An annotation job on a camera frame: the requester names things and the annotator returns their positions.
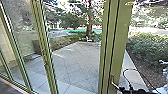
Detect green bushes outside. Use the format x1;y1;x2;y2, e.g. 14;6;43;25
32;16;168;66

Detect metal outdoor chair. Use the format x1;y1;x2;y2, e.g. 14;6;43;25
84;34;94;43

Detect tree outside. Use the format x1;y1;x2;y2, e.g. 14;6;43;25
43;0;108;38

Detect metal door handle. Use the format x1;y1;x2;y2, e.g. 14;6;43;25
109;75;122;92

